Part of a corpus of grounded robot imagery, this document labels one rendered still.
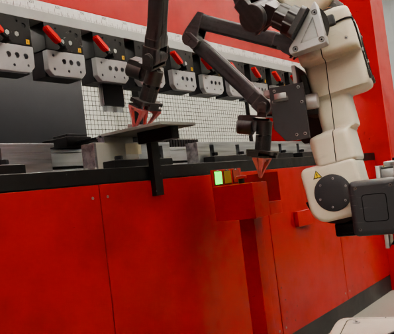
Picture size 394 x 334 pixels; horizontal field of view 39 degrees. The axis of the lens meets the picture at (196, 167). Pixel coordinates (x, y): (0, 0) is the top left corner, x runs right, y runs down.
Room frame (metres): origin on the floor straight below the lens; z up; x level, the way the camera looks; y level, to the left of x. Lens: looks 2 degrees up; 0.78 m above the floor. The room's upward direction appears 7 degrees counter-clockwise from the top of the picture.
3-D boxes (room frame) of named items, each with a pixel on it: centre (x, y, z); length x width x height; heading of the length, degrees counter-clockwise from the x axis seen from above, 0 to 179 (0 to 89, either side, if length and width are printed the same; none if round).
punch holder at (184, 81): (2.25, 0.04, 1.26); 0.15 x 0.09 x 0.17; 143
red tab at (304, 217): (2.68, -0.47, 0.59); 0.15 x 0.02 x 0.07; 143
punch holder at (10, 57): (1.61, 0.52, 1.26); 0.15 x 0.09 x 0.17; 143
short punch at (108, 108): (1.95, 0.26, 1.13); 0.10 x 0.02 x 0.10; 143
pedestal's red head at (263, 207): (2.01, -0.17, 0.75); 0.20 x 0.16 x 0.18; 145
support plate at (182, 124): (1.86, 0.15, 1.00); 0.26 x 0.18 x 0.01; 53
